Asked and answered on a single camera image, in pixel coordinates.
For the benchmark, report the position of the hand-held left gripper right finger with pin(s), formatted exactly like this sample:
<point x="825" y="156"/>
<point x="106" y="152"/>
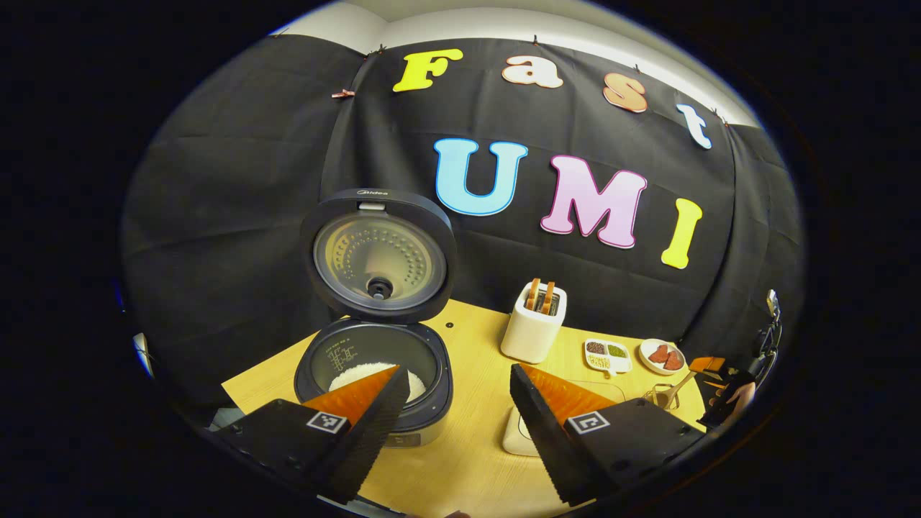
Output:
<point x="547" y="439"/>

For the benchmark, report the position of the pile of green beans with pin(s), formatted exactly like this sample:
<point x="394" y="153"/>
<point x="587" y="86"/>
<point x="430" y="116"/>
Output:
<point x="616" y="351"/>

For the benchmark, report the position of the white toaster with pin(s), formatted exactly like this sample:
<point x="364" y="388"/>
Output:
<point x="529" y="334"/>

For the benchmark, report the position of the pile of dark brown beans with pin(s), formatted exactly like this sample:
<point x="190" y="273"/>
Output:
<point x="596" y="347"/>

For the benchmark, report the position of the white divided dish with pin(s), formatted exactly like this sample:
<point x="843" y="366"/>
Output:
<point x="619" y="365"/>

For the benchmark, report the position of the red meat piece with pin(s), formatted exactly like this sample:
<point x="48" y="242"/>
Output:
<point x="658" y="354"/>
<point x="674" y="360"/>

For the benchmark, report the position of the white round plate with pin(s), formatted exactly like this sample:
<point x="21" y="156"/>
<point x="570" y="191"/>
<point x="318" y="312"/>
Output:
<point x="646" y="363"/>

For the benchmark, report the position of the pile of pale soybeans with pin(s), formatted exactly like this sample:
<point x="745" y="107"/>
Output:
<point x="599" y="362"/>

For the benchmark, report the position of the toast bread slice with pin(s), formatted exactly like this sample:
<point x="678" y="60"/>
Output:
<point x="533" y="293"/>
<point x="548" y="298"/>

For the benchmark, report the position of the copper cloth clip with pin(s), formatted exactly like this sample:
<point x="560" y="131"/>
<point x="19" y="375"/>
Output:
<point x="344" y="93"/>

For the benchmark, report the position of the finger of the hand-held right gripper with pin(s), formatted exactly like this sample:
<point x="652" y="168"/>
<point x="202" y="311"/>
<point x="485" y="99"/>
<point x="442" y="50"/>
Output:
<point x="709" y="364"/>
<point x="714" y="385"/>

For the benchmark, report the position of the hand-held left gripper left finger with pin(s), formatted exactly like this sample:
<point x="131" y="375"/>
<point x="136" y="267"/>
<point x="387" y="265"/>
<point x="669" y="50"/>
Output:
<point x="367" y="446"/>

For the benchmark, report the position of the dark grey rice cooker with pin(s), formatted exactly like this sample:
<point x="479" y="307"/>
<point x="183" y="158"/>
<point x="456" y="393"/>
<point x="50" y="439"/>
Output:
<point x="381" y="205"/>

